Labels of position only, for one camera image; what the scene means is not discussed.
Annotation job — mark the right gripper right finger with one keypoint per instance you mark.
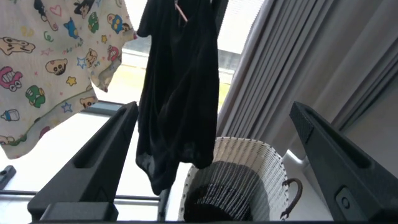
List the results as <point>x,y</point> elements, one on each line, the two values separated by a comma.
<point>342,177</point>

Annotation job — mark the black clothes rack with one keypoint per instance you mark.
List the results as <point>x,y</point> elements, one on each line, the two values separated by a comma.
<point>136,197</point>

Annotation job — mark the cream printed garment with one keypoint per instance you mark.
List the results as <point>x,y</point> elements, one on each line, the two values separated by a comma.
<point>46,77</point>

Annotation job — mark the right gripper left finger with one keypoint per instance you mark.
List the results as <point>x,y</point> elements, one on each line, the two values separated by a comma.
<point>79,186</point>

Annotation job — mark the black garment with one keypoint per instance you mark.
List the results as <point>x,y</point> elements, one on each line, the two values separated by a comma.
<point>180,93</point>

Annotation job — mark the white laundry basket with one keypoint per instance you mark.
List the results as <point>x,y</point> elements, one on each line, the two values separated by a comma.
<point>245,161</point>

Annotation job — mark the pink clothes hanger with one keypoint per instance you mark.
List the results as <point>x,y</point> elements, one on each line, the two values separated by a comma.
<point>181,12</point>

